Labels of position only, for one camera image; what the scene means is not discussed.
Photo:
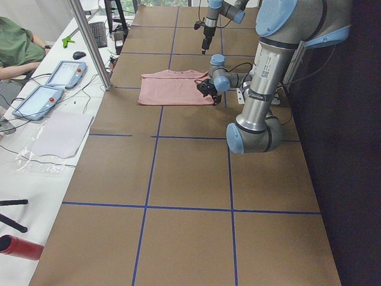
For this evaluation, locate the person in green shirt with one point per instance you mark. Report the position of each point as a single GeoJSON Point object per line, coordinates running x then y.
{"type": "Point", "coordinates": [21, 50]}

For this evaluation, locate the black computer mouse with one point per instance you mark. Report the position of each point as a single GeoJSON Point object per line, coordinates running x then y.
{"type": "Point", "coordinates": [78, 55]}

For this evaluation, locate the red cylinder bottle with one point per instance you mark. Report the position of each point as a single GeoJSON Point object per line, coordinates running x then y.
{"type": "Point", "coordinates": [18, 247]}

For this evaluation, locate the white paper sheet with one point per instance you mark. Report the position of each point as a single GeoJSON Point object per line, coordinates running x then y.
{"type": "Point", "coordinates": [62, 134]}

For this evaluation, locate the black keyboard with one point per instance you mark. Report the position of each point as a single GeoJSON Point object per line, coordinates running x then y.
{"type": "Point", "coordinates": [98, 32]}

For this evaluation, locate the black camera tripod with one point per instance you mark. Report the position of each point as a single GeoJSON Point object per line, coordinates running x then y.
{"type": "Point", "coordinates": [13, 214]}

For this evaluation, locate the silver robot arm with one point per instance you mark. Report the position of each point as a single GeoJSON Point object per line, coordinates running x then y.
{"type": "Point", "coordinates": [281, 27]}
{"type": "Point", "coordinates": [234, 12]}

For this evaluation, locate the upper teach pendant tablet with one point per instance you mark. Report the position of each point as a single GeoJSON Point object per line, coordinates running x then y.
{"type": "Point", "coordinates": [67, 74]}

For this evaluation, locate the green plastic clip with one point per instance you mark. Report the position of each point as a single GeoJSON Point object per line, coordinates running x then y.
{"type": "Point", "coordinates": [66, 41]}

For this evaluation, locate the teach pendant tablet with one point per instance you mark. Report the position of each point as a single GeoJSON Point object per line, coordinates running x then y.
{"type": "Point", "coordinates": [67, 74]}
{"type": "Point", "coordinates": [38, 103]}

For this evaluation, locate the aluminium frame post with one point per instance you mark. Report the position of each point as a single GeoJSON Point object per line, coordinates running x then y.
{"type": "Point", "coordinates": [82, 23]}

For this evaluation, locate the clear plastic bag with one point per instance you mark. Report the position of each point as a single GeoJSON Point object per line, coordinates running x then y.
{"type": "Point", "coordinates": [26, 162]}

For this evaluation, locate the lower teach pendant tablet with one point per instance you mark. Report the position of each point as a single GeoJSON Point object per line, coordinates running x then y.
{"type": "Point", "coordinates": [38, 103]}

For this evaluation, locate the pink Snoopy t-shirt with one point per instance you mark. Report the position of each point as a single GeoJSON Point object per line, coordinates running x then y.
{"type": "Point", "coordinates": [172, 88]}

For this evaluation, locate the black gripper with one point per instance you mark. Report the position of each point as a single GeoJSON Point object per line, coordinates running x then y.
{"type": "Point", "coordinates": [207, 33]}
{"type": "Point", "coordinates": [212, 93]}

